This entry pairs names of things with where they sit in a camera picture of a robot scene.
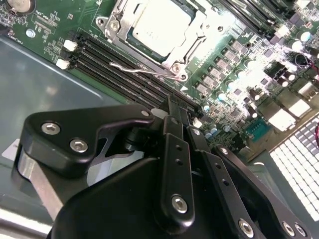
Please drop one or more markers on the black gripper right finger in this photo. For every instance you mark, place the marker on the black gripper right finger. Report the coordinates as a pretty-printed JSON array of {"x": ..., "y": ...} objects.
[{"x": 224, "y": 179}]

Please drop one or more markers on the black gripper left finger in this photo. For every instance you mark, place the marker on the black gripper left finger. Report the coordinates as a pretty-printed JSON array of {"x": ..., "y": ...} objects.
[{"x": 62, "y": 124}]

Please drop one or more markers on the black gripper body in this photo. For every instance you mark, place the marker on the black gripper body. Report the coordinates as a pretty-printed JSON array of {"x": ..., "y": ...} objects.
[{"x": 112, "y": 211}]

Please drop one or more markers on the silver square CPU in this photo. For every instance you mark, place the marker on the silver square CPU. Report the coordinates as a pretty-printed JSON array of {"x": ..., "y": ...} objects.
[{"x": 159, "y": 27}]

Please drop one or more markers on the metal socket cover frame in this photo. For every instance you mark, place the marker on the metal socket cover frame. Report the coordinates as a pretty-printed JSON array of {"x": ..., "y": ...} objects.
[{"x": 199, "y": 23}]

